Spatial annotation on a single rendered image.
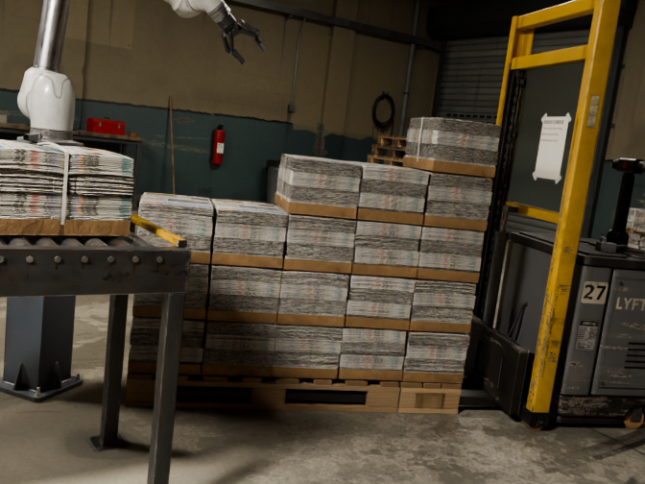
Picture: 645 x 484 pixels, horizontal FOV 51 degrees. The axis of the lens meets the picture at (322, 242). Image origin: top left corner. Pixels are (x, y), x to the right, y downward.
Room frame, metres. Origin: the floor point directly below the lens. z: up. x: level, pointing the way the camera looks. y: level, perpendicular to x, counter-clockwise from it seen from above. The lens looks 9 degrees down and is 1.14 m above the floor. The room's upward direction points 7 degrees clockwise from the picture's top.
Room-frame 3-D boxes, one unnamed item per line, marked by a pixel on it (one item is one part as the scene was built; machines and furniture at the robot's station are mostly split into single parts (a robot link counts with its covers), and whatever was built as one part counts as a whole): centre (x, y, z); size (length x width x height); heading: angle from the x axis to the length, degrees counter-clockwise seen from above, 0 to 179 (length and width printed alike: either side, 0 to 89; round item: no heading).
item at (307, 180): (2.93, 0.06, 0.95); 0.38 x 0.29 x 0.23; 13
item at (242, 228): (2.89, 0.19, 0.42); 1.17 x 0.39 x 0.83; 104
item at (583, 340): (3.26, -1.29, 0.40); 0.69 x 0.55 x 0.80; 14
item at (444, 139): (3.07, -0.51, 0.65); 0.39 x 0.30 x 1.29; 14
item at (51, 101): (2.69, 1.11, 1.17); 0.18 x 0.16 x 0.22; 36
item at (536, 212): (3.18, -0.97, 0.92); 0.57 x 0.01 x 0.05; 14
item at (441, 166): (3.06, -0.51, 0.63); 0.38 x 0.29 x 0.97; 14
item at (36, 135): (2.66, 1.11, 1.03); 0.22 x 0.18 x 0.06; 160
